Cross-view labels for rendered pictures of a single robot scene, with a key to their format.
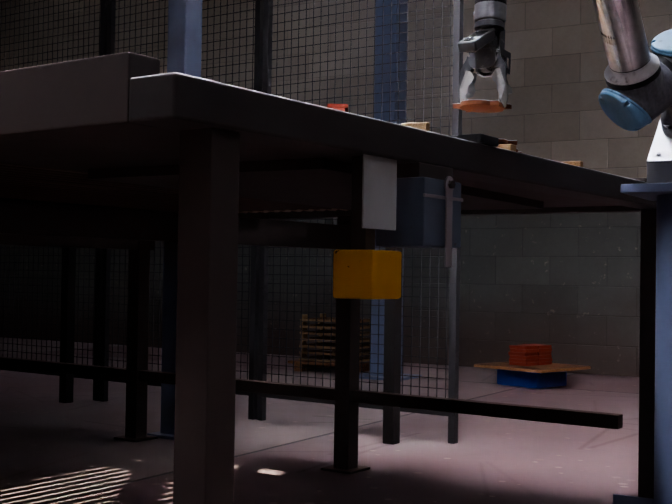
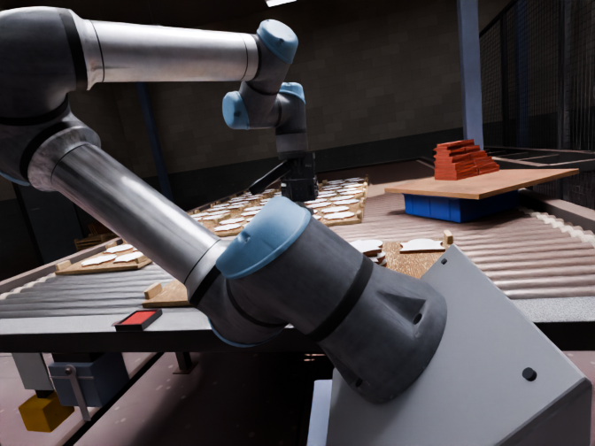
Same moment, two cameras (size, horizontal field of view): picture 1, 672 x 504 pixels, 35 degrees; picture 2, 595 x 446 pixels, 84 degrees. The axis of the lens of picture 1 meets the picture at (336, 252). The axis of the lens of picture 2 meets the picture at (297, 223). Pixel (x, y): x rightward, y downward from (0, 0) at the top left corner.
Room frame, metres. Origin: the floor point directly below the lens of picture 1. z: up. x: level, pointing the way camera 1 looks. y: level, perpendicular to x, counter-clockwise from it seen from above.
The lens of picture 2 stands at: (2.19, -1.11, 1.26)
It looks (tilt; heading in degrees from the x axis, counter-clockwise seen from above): 12 degrees down; 69
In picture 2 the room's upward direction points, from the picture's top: 9 degrees counter-clockwise
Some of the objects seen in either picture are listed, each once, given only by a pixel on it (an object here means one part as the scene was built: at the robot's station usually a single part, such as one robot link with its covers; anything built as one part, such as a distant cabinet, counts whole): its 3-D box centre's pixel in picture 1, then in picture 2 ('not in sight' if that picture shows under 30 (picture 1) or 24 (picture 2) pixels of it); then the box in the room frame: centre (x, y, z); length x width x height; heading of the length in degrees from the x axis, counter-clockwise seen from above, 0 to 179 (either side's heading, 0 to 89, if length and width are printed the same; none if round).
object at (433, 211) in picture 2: not in sight; (457, 198); (3.28, -0.10, 0.97); 0.31 x 0.31 x 0.10; 89
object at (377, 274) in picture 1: (368, 227); (38, 385); (1.74, -0.05, 0.74); 0.09 x 0.08 x 0.24; 145
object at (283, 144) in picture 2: (488, 15); (292, 144); (2.49, -0.35, 1.28); 0.08 x 0.08 x 0.05
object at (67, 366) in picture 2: (422, 216); (88, 376); (1.89, -0.15, 0.77); 0.14 x 0.11 x 0.18; 145
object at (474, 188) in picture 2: not in sight; (470, 181); (3.35, -0.11, 1.03); 0.50 x 0.50 x 0.02; 89
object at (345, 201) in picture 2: not in sight; (330, 202); (3.07, 0.64, 0.94); 0.41 x 0.35 x 0.04; 145
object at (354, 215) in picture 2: not in sight; (320, 214); (2.86, 0.35, 0.94); 0.41 x 0.35 x 0.04; 145
